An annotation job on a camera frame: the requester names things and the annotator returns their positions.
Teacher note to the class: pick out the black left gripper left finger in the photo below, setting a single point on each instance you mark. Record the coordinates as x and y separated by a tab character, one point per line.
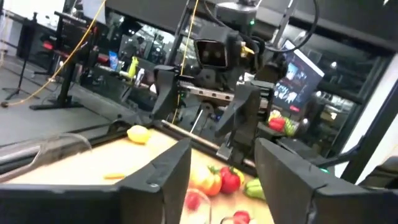
77	205

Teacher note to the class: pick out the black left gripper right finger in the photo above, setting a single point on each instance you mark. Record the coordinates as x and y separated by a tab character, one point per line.
311	205

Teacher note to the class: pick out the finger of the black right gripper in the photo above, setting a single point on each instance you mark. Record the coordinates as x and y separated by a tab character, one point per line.
244	115
168	90

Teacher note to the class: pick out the long green pepper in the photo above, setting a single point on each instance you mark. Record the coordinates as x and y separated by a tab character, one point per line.
255	189

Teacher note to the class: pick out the red bell pepper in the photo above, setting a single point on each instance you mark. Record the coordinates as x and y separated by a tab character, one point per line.
230	182

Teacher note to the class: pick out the small red tomato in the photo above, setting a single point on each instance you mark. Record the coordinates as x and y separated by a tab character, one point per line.
242	217

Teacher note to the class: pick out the large orange-red tomato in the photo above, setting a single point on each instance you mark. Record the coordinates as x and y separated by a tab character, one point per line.
203	182

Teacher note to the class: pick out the red strawberry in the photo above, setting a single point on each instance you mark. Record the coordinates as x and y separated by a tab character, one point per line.
192	200

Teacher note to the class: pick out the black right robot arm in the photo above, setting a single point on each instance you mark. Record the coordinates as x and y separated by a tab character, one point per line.
236	12

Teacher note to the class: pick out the background yellow pepper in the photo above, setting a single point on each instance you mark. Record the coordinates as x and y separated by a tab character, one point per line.
275	114

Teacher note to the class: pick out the background red pepper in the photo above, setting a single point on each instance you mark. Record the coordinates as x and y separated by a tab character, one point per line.
276	125

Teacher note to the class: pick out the yellow-green bottle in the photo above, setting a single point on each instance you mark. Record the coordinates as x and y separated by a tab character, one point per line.
133	67

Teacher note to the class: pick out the background green pepper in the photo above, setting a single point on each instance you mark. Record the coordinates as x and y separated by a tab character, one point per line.
289	127

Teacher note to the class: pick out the white-backed computer monitor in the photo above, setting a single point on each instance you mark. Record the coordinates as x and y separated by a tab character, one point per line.
297	84

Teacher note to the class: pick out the black desk with leg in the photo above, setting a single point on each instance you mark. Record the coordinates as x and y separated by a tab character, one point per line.
66	81

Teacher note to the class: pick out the black tripod stand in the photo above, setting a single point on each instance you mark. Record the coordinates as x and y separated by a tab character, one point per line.
23	62

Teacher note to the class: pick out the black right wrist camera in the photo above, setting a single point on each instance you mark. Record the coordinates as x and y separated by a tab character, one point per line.
213	51

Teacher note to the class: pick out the metal frame rail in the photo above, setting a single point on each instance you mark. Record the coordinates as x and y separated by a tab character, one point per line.
192	135

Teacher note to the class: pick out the black frame post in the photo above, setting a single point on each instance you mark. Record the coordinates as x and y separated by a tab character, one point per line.
373	130

